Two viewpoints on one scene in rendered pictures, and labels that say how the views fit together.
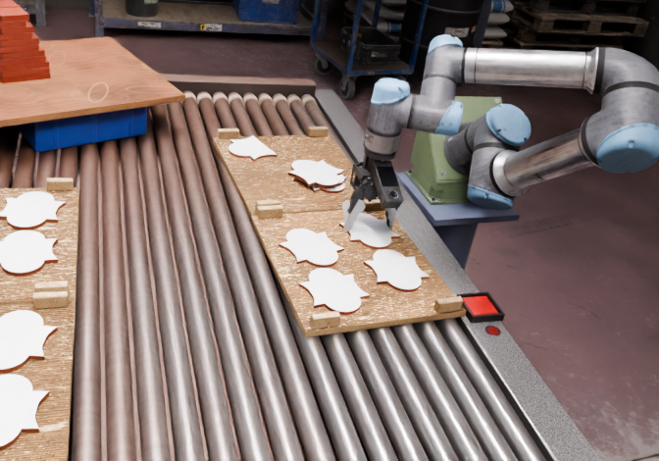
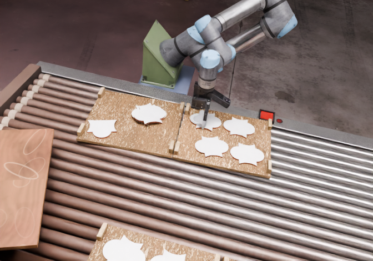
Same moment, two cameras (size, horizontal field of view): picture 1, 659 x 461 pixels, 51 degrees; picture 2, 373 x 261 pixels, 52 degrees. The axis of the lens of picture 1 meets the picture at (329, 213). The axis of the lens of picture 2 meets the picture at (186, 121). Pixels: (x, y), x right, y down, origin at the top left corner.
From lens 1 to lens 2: 1.42 m
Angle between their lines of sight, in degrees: 49
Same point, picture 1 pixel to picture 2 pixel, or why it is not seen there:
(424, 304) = (263, 131)
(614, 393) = not seen: hidden behind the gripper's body
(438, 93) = (224, 46)
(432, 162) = (167, 70)
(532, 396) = (316, 131)
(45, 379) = not seen: outside the picture
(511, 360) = (297, 125)
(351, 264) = (228, 139)
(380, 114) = (214, 71)
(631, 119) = (289, 16)
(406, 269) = (240, 124)
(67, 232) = (156, 243)
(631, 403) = not seen: hidden behind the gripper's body
